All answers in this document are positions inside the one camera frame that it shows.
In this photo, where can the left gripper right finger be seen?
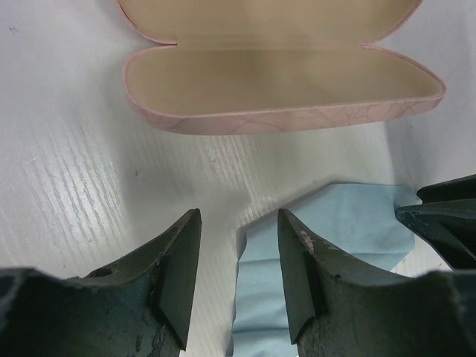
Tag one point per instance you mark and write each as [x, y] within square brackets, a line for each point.
[339, 305]

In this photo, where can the light blue cloth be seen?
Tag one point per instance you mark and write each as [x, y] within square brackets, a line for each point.
[358, 218]

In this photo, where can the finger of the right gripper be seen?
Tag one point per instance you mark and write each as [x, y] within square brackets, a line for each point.
[453, 190]
[448, 227]

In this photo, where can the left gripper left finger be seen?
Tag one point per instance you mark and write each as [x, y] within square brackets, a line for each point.
[138, 305]

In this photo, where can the pink glasses case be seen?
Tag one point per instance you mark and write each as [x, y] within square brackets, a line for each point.
[250, 67]

